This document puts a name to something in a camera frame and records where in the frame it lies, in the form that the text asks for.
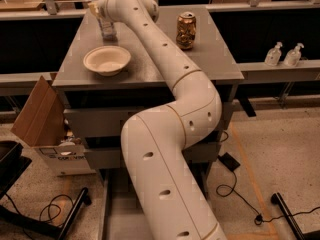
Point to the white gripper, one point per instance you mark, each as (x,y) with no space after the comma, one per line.
(101,7)

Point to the clear plastic bottle white cap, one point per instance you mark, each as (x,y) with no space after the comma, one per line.
(108,31)

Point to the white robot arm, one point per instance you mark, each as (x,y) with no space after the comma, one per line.
(152,140)

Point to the grey drawer cabinet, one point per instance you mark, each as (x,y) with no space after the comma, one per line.
(140,84)

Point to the grey top drawer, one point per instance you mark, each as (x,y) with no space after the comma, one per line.
(107,122)

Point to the grey middle drawer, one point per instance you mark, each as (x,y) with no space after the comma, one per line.
(110,158)

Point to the left clear sanitizer pump bottle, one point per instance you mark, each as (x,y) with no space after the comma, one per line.
(274,54)

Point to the clear sanitizer pump bottle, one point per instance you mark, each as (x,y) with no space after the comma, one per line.
(293,56)
(274,54)

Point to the right clear sanitizer pump bottle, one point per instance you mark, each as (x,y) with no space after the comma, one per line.
(293,56)

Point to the grey open bottom drawer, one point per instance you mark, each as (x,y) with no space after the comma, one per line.
(122,217)

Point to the crushed golden soda can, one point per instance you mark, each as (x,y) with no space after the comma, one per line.
(186,30)

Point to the open cardboard box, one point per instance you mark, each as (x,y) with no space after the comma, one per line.
(41,125)

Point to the black bin left edge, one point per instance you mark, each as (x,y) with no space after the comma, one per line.
(12,164)

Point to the black power adapter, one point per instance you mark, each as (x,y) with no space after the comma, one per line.
(228,161)

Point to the black stand leg left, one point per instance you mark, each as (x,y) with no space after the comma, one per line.
(44,224)

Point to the black stand leg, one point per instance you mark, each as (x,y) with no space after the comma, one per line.
(278,200)
(44,224)

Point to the black stand leg right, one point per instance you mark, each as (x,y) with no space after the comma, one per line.
(278,200)

